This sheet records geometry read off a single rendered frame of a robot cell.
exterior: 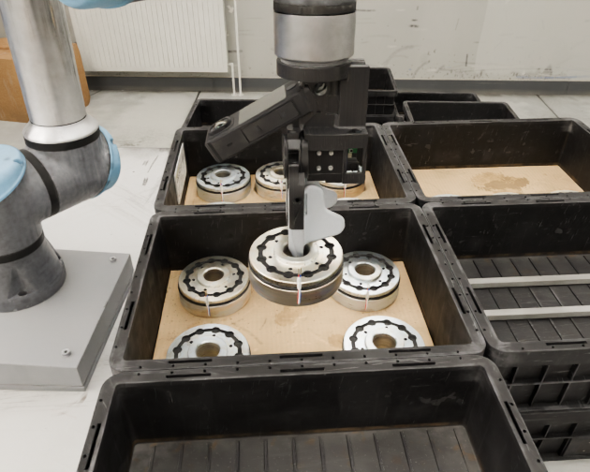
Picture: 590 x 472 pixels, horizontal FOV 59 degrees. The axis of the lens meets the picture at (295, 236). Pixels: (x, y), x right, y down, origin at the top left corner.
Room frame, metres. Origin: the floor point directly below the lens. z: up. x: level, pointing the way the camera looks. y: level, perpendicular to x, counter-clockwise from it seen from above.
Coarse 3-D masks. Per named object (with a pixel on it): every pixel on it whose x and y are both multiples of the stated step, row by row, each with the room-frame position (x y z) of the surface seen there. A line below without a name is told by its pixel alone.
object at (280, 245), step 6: (282, 240) 0.46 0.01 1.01; (276, 246) 0.45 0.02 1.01; (282, 246) 0.45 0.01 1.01; (306, 246) 0.46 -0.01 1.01; (312, 246) 0.45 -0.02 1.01; (276, 252) 0.44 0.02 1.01; (282, 252) 0.44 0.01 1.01; (312, 252) 0.44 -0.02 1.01; (318, 252) 0.45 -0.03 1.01; (276, 258) 0.44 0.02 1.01; (282, 258) 0.43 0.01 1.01; (288, 258) 0.43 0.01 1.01; (294, 258) 0.43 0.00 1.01; (300, 258) 0.43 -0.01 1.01; (306, 258) 0.43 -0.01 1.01; (312, 258) 0.43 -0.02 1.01; (288, 264) 0.43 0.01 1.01; (294, 264) 0.43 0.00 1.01; (300, 264) 0.43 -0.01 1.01; (306, 264) 0.43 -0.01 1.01
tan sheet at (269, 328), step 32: (192, 320) 0.52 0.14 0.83; (224, 320) 0.52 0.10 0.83; (256, 320) 0.52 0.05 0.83; (288, 320) 0.52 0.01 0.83; (320, 320) 0.52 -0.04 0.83; (352, 320) 0.52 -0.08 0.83; (416, 320) 0.52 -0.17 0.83; (160, 352) 0.47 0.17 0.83; (256, 352) 0.47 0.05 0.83; (288, 352) 0.47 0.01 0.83
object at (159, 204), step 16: (192, 128) 0.94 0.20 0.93; (208, 128) 0.94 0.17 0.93; (176, 144) 0.90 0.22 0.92; (384, 144) 0.87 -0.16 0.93; (400, 176) 0.78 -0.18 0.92; (160, 192) 0.70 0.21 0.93; (160, 208) 0.66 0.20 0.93; (176, 208) 0.66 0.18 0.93; (192, 208) 0.66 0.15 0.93; (208, 208) 0.66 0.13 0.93; (224, 208) 0.66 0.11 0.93; (240, 208) 0.66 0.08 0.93
